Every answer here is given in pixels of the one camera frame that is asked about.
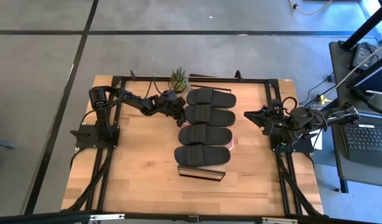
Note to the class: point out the black rig beam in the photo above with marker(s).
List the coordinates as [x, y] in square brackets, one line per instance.
[54, 217]

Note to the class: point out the black stand pole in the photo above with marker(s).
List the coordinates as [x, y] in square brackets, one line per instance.
[365, 28]

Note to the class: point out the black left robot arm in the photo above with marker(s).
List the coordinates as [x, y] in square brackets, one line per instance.
[99, 99]

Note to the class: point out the pink rubber slide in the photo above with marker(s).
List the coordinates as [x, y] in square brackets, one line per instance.
[231, 145]

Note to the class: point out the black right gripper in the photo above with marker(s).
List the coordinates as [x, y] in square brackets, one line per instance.
[275, 123]

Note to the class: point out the white paper sheet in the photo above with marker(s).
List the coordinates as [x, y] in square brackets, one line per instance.
[318, 141]

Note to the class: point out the wooden shelf with black frame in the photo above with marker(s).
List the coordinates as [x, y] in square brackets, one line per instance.
[200, 173]

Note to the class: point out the potted green succulent plant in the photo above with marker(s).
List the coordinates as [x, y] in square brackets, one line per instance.
[178, 82]

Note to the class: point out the dark grey laptop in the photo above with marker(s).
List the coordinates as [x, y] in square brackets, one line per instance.
[365, 137]

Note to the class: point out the grey desk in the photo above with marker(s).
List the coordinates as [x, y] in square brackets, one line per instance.
[340, 77]

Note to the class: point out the black computer monitor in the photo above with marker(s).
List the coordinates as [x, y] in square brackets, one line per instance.
[371, 77]

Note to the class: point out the black power adapter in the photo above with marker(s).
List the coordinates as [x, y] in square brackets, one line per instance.
[362, 54]

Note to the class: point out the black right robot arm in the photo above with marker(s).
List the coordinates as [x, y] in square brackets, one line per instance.
[334, 116]

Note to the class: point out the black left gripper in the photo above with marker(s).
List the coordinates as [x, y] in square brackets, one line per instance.
[169, 107]

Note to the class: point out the black rubber slide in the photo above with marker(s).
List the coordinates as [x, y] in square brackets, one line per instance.
[216, 99]
[209, 115]
[202, 155]
[206, 134]

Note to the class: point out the black aluminium table frame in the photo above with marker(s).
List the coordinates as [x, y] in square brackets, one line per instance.
[259, 81]

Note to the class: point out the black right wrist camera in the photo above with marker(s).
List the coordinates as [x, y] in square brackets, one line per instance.
[275, 104]

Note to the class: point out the yellow tag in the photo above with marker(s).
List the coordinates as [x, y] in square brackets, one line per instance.
[324, 100]

